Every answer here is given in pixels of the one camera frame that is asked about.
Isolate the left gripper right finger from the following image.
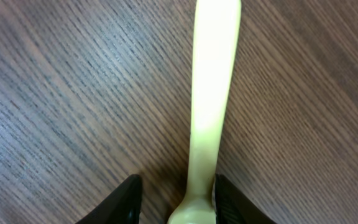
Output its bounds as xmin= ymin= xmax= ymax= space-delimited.
xmin=214 ymin=174 xmax=275 ymax=224

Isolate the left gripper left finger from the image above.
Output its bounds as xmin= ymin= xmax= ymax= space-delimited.
xmin=77 ymin=174 xmax=142 ymax=224

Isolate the yellow plastic fork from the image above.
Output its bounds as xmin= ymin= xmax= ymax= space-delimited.
xmin=168 ymin=0 xmax=241 ymax=223

